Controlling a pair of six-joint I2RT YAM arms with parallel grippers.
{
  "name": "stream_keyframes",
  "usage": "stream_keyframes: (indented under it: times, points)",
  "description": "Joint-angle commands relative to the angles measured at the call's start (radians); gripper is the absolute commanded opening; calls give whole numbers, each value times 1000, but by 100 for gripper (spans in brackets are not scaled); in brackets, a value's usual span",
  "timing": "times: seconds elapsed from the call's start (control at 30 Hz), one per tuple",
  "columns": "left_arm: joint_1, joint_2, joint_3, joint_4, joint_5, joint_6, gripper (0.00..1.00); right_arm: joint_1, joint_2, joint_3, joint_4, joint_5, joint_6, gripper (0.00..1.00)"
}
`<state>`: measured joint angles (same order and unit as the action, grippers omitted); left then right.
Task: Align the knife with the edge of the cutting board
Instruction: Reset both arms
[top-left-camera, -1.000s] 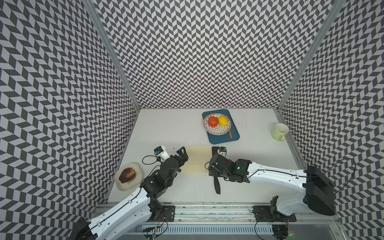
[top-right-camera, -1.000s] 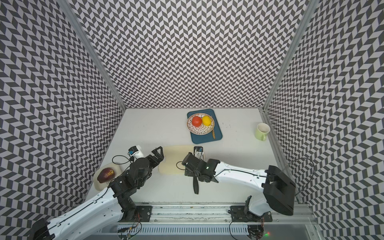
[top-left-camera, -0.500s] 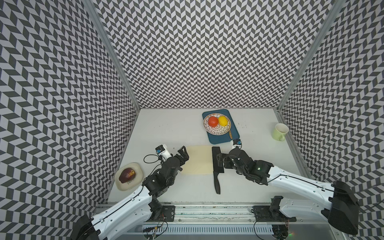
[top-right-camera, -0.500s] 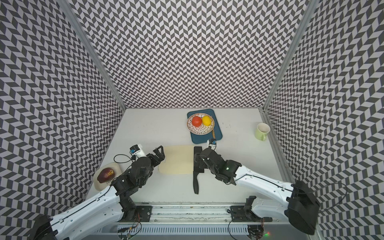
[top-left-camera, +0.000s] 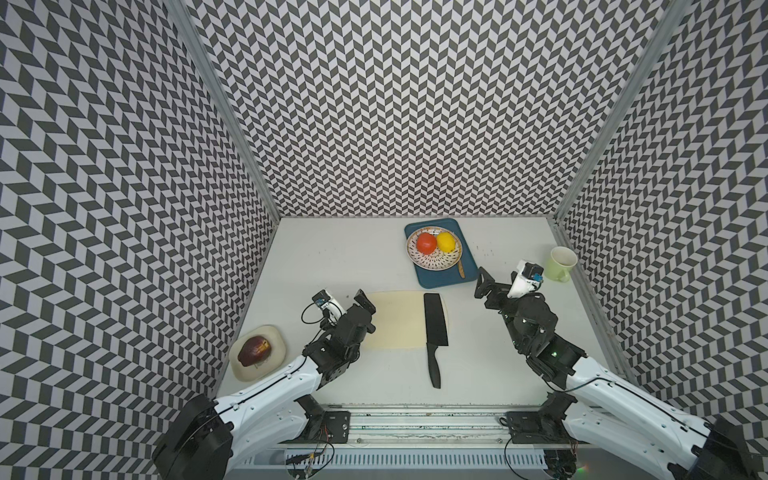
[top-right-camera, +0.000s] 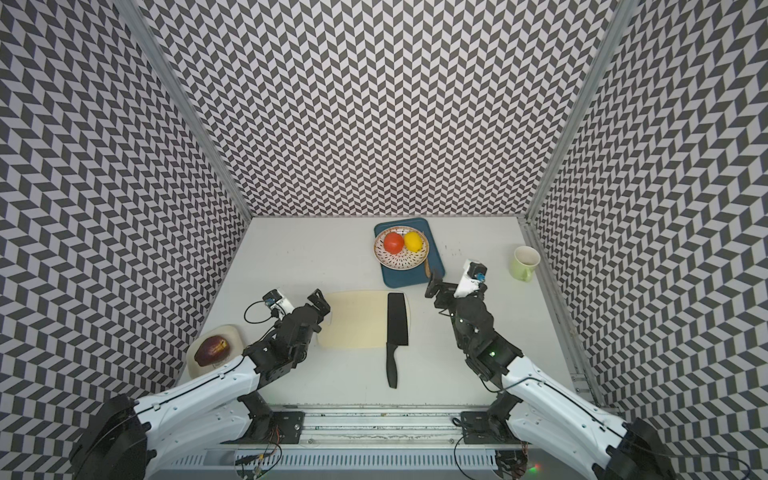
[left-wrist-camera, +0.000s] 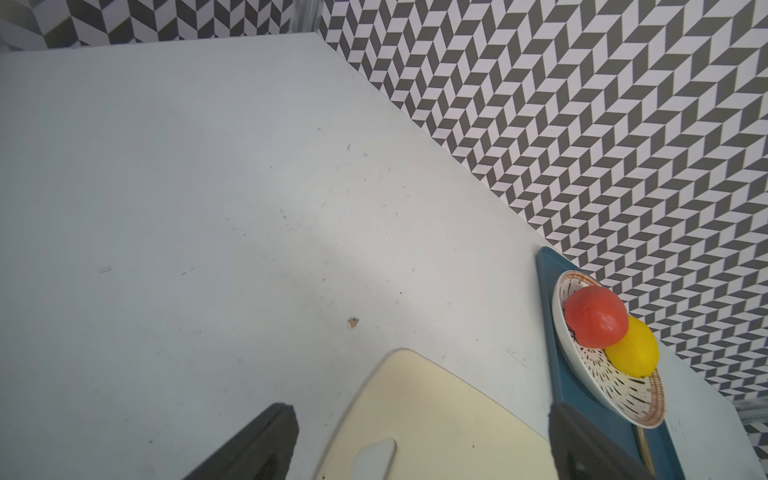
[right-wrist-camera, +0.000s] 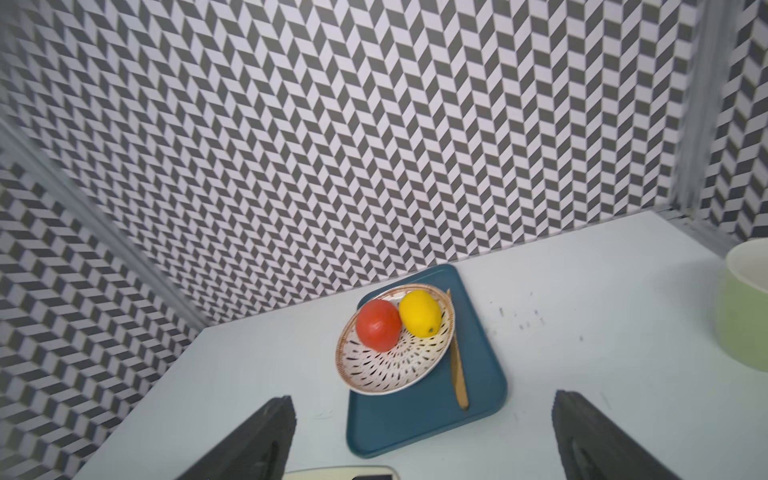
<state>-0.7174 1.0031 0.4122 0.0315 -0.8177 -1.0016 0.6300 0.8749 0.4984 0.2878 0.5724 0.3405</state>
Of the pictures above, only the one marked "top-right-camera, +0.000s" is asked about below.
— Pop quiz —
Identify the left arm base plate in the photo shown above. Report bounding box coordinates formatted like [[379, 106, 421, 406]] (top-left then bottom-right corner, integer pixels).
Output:
[[237, 411, 305, 445]]

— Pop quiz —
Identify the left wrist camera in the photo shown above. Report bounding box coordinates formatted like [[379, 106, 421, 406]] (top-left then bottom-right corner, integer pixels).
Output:
[[262, 289, 294, 319]]

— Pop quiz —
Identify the aluminium front rail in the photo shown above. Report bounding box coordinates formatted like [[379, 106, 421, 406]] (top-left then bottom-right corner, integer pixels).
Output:
[[137, 404, 637, 451]]

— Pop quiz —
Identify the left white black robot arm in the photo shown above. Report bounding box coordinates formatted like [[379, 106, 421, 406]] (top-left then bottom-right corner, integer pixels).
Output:
[[69, 290, 331, 479]]

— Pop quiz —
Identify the teal rectangular tray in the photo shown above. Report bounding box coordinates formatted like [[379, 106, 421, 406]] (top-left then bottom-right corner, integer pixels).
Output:
[[373, 217, 445, 289]]

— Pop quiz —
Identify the dark red fruit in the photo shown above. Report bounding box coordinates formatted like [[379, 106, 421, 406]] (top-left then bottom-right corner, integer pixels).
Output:
[[193, 335, 231, 367]]

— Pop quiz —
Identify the red tomato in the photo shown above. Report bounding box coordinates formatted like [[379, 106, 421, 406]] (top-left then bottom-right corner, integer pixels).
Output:
[[383, 231, 405, 255]]

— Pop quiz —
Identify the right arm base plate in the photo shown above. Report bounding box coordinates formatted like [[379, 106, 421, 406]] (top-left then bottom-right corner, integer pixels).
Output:
[[458, 411, 522, 445]]

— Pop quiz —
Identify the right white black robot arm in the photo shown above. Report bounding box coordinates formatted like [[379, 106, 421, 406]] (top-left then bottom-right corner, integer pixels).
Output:
[[425, 262, 676, 479]]

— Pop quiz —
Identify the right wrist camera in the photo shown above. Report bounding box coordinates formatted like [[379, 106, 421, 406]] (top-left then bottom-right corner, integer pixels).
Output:
[[454, 259, 487, 299]]

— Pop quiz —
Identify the patterned ceramic plate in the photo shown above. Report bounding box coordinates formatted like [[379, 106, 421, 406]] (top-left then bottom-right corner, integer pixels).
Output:
[[373, 227, 430, 270]]

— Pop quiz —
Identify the beige small plate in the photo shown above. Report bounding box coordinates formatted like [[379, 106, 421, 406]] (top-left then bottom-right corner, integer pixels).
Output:
[[187, 324, 244, 379]]

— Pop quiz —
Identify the cream cutting board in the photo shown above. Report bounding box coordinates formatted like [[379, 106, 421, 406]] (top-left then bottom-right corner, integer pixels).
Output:
[[318, 290, 394, 350]]

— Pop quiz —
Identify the black cleaver knife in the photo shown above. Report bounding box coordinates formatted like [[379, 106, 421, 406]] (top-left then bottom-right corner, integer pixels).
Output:
[[385, 292, 409, 389]]

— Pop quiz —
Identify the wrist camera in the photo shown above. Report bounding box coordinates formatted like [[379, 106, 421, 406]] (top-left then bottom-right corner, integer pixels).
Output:
[[262, 289, 294, 319], [454, 259, 487, 299]]

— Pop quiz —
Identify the light green mug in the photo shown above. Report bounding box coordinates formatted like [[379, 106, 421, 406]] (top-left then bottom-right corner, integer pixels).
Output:
[[510, 245, 541, 282]]

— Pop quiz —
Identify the yellow lemon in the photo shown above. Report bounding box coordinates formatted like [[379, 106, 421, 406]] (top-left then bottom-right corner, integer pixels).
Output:
[[403, 231, 424, 253]]

